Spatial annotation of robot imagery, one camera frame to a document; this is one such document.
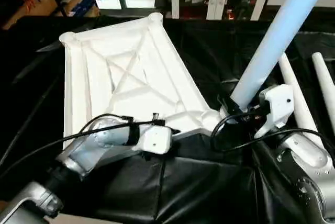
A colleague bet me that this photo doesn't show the white plastic table top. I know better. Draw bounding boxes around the white plastic table top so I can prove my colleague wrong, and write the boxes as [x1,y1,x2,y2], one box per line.
[59,12,224,152]

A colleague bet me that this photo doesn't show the light brown wooden shelf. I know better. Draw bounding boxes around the light brown wooden shelf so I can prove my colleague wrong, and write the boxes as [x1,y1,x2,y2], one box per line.
[2,0,64,30]

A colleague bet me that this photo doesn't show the black mat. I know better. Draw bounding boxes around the black mat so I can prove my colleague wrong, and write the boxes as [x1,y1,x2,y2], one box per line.
[0,9,335,224]

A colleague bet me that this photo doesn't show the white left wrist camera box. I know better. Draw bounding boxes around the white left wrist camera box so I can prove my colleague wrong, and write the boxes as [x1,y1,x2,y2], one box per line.
[133,126,174,155]

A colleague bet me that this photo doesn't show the blue printed package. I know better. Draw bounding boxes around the blue printed package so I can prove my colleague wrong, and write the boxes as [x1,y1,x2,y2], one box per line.
[68,0,99,17]

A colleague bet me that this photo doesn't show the white plastic table leg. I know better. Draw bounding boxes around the white plastic table leg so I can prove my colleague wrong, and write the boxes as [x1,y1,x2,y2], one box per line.
[277,52,329,157]
[219,0,333,125]
[311,52,335,126]

